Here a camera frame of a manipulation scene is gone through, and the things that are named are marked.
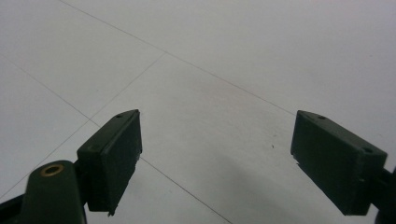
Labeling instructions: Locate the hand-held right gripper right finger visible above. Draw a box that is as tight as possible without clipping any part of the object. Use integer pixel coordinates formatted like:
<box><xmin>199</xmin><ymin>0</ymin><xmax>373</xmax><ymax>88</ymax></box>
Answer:
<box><xmin>290</xmin><ymin>109</ymin><xmax>389</xmax><ymax>217</ymax></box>

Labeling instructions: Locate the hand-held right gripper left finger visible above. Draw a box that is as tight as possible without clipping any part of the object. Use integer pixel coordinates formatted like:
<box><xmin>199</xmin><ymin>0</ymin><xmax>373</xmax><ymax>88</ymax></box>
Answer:
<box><xmin>76</xmin><ymin>108</ymin><xmax>144</xmax><ymax>217</ymax></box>

